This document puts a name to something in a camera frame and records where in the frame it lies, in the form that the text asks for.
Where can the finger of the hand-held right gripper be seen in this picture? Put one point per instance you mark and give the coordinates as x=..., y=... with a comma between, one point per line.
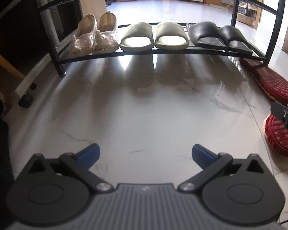
x=286, y=118

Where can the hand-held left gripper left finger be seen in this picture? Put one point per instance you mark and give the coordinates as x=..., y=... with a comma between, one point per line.
x=88, y=154

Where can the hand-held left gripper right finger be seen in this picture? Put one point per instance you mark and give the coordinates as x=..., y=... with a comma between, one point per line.
x=201, y=154

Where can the red knitted slipper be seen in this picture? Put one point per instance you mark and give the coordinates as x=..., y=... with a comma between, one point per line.
x=276, y=86
x=278, y=136

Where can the black metal shoe rack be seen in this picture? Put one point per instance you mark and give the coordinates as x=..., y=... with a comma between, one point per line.
x=275, y=28

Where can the white rolling cart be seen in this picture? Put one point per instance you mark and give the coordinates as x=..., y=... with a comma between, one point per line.
x=33, y=74

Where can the black slide sandal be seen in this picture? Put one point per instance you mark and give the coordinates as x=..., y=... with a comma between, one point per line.
x=232, y=34
x=204, y=30

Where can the open cardboard box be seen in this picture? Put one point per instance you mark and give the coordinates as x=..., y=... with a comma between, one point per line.
x=248, y=13

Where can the beige pearl flat shoe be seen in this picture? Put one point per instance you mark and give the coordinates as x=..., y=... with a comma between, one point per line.
x=106, y=40
x=82, y=40

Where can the yellow wooden bar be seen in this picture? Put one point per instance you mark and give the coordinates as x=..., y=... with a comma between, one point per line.
x=7, y=62

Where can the cream slide sandal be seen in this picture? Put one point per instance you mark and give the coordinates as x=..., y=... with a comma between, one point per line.
x=136, y=30
x=169, y=30

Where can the grey ribbed panel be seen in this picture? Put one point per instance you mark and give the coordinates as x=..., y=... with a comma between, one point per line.
x=51, y=16

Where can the brown cardboard box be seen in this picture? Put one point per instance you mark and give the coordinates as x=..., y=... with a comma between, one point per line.
x=92, y=3

